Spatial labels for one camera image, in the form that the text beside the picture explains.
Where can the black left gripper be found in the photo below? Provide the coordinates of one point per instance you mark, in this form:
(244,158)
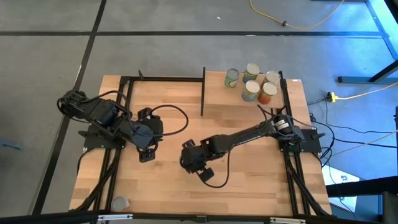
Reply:
(147,132)

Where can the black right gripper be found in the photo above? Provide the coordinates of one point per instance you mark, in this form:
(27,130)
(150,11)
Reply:
(199,157)

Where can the pale labelled tin can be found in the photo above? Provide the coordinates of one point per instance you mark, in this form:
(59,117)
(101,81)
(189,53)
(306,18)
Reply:
(119,203)

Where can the blue cherries tin can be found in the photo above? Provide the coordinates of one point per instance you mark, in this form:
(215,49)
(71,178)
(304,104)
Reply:
(250,91)
(250,73)

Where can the green labelled tin can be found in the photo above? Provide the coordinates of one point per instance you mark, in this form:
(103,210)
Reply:
(231,79)

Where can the orange-red labelled tin can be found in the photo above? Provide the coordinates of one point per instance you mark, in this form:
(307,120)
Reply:
(266,94)

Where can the yellow green beans tin can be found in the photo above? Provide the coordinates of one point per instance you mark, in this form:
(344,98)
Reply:
(271,77)

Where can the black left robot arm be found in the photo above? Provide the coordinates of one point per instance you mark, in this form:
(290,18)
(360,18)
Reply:
(102,115)

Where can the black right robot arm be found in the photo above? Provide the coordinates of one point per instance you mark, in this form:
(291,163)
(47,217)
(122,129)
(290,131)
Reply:
(258,130)

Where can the black rig crossbar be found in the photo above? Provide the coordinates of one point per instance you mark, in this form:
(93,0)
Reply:
(62,217)

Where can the white sheet with blue marks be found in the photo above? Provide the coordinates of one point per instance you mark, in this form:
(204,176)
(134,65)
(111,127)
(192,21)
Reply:
(339,183)

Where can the black beam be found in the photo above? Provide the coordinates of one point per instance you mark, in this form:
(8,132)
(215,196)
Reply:
(360,188)

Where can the black metal stand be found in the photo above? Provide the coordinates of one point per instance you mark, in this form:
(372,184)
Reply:
(357,80)

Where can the black table-level camera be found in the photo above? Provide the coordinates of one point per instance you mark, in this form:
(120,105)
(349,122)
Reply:
(201,218)

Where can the black aluminium table frame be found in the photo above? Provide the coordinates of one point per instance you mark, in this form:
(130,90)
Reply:
(168,79)

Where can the silver bracket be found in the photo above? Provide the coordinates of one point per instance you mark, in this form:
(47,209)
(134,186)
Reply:
(115,217)
(287,221)

